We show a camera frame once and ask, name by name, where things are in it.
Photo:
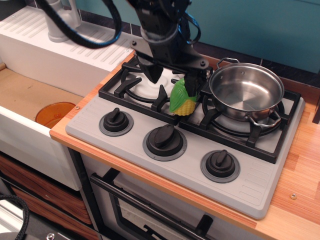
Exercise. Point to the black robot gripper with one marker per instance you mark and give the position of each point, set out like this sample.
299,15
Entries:
154,52

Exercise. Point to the green yellow toy corncob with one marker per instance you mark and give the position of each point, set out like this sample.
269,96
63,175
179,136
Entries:
180,103

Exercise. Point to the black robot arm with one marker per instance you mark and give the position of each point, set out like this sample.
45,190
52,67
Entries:
158,16

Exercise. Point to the black middle stove knob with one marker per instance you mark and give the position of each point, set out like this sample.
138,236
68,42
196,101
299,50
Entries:
165,143

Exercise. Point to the black stove knob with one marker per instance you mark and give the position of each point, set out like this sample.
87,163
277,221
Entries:
116,123
165,143
220,166

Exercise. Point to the stainless steel pot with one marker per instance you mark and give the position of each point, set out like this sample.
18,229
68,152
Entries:
246,92

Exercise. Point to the black left stove knob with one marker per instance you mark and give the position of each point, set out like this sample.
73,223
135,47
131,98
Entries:
116,123

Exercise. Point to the grey toy stove top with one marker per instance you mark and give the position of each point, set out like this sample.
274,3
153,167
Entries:
250,193

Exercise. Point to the black right stove knob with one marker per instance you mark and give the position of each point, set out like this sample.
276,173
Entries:
220,166

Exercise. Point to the black left burner grate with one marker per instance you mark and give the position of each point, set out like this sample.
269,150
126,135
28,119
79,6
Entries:
148,103

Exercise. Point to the black burner grate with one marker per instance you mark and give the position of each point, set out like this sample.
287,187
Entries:
148,103
264,141

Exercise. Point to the black right burner grate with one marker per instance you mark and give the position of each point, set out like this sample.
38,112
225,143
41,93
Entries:
264,141

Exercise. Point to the grey toy faucet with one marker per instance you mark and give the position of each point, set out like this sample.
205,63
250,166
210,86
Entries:
70,17

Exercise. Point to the orange sink drain plug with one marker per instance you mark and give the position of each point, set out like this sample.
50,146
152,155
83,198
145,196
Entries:
51,114

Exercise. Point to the white toy sink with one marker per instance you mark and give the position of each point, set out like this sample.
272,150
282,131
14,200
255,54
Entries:
36,72

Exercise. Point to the toy oven door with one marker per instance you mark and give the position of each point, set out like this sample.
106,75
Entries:
138,211

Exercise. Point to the wood grain drawer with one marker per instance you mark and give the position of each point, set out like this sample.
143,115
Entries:
48,198

